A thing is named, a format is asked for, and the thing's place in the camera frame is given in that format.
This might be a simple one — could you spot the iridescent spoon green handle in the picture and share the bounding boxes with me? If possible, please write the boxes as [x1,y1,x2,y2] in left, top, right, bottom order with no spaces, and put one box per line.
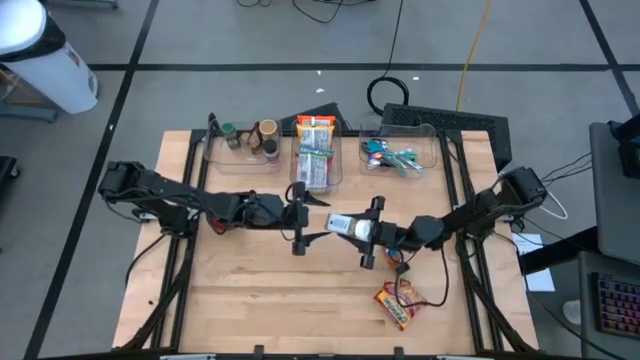
[379,139,419,160]

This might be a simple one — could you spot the black mesh panel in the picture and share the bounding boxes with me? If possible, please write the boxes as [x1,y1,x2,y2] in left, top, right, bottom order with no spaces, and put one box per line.
[379,102,514,172]

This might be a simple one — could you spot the black keyboard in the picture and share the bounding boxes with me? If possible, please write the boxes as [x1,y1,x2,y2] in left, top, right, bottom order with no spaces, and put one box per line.
[592,272,640,341]

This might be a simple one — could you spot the white paper sheets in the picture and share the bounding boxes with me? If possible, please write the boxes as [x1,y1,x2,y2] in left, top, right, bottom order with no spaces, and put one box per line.
[511,232,556,294]

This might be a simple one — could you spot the iridescent spoon teal handle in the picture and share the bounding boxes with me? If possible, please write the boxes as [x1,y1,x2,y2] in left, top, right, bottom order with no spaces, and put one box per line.
[366,153,407,177]

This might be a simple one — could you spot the orange spice bottle black cap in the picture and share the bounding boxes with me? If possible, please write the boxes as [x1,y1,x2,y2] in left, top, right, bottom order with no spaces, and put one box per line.
[383,247,407,267]

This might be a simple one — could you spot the teal plastic spoon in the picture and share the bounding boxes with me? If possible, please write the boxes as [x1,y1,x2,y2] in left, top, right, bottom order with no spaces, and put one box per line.
[360,139,389,157]

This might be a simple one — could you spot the black keyboard desk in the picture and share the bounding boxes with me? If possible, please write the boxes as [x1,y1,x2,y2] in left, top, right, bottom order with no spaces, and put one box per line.
[577,249,640,360]

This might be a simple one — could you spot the silver spoon mint handle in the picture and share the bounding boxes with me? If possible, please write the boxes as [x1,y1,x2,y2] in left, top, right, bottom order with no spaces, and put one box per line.
[382,152,425,172]
[389,146,419,164]

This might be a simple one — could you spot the black aluminium table frame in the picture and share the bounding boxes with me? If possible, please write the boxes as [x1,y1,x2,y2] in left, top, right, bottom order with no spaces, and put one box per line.
[112,112,541,360]

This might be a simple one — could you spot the green lid spice jar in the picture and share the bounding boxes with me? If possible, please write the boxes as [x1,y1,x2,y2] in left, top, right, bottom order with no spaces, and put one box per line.
[222,122,242,150]

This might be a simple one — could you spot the clear plastic bin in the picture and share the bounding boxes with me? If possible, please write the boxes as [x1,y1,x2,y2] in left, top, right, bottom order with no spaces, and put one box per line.
[357,123,440,179]
[203,117,285,175]
[287,117,344,196]

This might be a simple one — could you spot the black coiled cable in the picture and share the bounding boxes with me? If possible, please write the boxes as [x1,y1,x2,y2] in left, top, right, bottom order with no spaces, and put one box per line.
[366,0,411,117]

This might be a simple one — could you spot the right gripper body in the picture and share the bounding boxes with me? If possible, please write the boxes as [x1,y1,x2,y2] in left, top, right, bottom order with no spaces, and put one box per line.
[359,195,447,270]

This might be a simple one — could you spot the grey computer mouse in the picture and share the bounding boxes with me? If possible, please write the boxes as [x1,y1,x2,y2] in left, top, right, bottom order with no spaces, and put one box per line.
[562,298,584,326]

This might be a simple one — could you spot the black caster base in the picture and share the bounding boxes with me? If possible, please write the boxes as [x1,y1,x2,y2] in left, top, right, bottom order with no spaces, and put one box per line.
[0,155,21,201]

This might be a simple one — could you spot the grey top desk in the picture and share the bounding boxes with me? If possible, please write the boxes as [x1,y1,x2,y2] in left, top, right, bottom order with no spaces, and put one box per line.
[588,121,640,266]

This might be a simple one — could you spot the white trash can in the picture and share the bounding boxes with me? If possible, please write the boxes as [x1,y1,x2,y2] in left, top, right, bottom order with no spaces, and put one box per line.
[0,0,100,115]

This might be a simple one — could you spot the yellow cable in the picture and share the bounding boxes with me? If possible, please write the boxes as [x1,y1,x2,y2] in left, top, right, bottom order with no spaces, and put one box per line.
[453,0,495,113]

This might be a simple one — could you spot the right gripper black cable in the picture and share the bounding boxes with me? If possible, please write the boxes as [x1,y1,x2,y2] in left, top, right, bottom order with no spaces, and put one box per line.
[393,243,451,309]

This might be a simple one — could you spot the pink green ramen packet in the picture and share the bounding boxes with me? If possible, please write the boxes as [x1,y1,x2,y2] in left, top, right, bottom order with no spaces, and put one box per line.
[295,151,333,190]

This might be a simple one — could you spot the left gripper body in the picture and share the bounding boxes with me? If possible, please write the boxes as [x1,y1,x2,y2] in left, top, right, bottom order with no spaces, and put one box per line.
[243,181,311,257]

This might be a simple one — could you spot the black floor cable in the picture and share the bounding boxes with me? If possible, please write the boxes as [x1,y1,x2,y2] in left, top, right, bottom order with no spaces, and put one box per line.
[234,0,377,25]

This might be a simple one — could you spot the grey metal cart base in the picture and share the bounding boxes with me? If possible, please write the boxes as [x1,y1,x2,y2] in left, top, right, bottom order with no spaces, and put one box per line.
[0,64,59,124]

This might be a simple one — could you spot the black monitor base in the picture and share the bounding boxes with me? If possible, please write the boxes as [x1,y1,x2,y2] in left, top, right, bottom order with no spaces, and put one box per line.
[608,113,640,180]

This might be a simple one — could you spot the red yellow ramen packet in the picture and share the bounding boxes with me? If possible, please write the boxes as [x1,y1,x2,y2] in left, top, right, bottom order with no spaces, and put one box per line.
[373,277,429,332]

